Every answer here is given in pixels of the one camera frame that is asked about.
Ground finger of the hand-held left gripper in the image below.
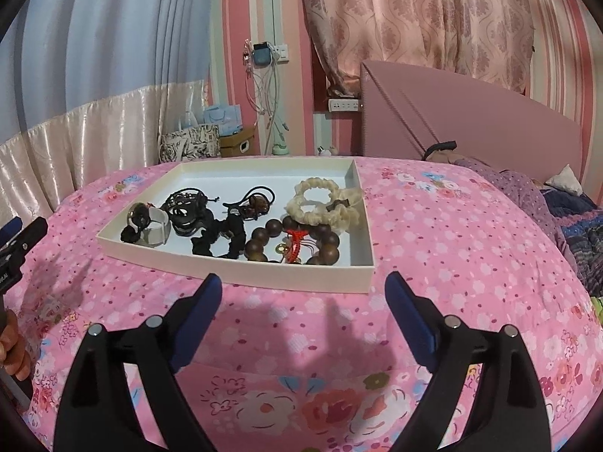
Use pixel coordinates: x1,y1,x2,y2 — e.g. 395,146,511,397
0,217,50,270
0,217,23,246

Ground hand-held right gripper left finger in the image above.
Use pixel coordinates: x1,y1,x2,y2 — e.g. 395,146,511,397
54,272,223,452

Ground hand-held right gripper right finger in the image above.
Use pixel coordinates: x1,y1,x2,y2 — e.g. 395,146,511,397
384,270,553,452

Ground black scrunchie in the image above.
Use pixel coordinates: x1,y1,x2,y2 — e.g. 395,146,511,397
190,211,248,261

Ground black hair claw clip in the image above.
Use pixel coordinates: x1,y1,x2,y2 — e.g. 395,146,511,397
160,189,216,237

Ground red cord bracelet gold charm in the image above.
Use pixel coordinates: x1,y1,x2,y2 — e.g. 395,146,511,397
273,228,327,265

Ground hair tie with brown beads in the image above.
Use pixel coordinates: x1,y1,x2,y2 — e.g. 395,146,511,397
222,185,277,222

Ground black cord bracelet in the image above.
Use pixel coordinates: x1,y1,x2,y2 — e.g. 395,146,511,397
162,187,223,210

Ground cream scrunchie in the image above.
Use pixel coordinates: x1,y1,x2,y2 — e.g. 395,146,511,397
284,188,366,237

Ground white cardboard box tray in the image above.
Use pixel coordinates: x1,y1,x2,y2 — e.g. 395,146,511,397
96,157,376,295

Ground cream beaded bracelet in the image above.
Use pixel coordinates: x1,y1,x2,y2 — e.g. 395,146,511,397
294,176,343,209

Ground person's left hand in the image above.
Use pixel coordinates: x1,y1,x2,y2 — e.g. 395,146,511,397
0,313,34,382

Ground pink floral bedsheet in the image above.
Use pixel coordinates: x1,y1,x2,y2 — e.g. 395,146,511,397
0,154,603,452

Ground wristwatch with pale band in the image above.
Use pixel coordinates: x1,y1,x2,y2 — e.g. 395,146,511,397
120,201,171,247

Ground purple dotted quilt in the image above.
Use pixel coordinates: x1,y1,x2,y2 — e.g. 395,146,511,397
453,157,581,265

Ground blue and cream satin curtain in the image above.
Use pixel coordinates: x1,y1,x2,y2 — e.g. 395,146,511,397
0,0,223,227

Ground patterned tote bag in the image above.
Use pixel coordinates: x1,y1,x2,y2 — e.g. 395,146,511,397
159,124,222,163

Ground brown cardboard box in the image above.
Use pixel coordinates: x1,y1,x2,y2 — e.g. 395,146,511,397
219,127,258,158

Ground multicolour knitted blanket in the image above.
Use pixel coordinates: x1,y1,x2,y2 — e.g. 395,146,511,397
539,188,603,293

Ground light blue gift bag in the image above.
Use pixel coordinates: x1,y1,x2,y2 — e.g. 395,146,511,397
202,103,244,135

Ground white pillow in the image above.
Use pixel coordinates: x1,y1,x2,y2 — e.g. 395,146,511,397
543,164,585,197

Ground pink headboard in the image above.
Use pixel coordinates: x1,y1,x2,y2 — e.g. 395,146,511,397
360,60,583,185

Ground pink patterned curtain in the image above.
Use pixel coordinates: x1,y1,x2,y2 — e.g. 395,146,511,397
299,0,539,98

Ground dark wooden bead bracelet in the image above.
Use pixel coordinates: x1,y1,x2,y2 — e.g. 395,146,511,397
245,215,341,267

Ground black strap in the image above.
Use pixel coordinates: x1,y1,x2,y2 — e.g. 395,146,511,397
423,140,458,161

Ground hanging charger cables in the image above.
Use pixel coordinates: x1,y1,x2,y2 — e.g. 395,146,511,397
242,38,291,145

